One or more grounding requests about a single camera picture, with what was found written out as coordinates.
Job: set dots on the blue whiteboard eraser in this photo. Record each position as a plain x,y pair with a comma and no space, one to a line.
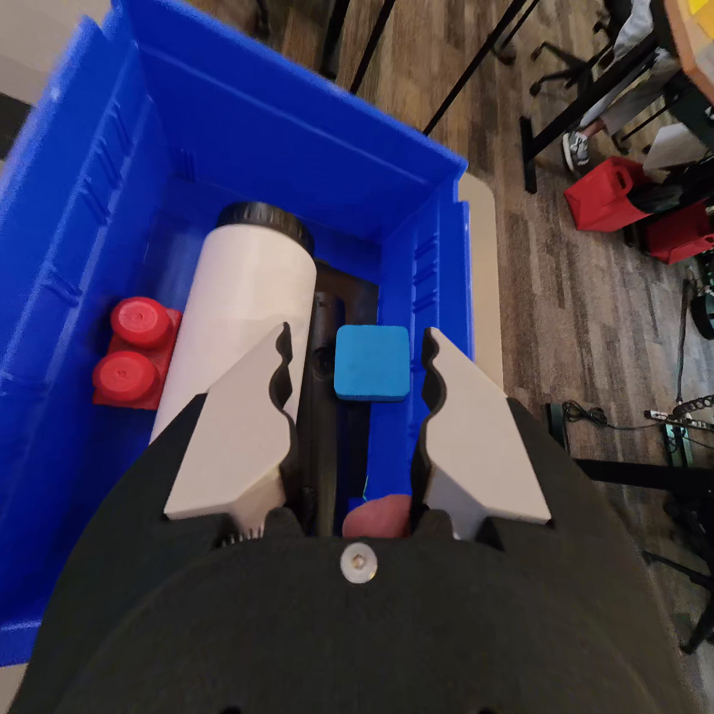
372,363

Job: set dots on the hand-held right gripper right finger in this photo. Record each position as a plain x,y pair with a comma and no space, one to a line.
485,452

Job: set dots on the black remote control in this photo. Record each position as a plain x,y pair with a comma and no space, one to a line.
321,457

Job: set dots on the red plastic block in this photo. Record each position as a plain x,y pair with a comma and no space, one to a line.
136,357

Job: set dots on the blue plastic bin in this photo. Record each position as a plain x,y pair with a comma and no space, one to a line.
279,134

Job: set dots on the red bucket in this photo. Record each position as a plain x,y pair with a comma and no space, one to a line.
608,195
681,237

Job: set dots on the white squeeze bottle black cap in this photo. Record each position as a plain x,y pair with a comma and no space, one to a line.
245,301

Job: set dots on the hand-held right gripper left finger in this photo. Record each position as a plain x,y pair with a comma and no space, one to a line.
229,446

